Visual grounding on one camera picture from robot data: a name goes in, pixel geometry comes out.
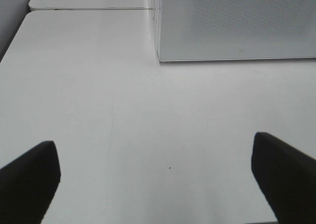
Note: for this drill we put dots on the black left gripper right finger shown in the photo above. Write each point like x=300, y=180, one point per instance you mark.
x=287, y=178

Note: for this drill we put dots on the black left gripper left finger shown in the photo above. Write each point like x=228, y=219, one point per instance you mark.
x=28, y=185

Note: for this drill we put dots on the white microwave oven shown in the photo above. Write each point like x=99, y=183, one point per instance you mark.
x=237, y=21

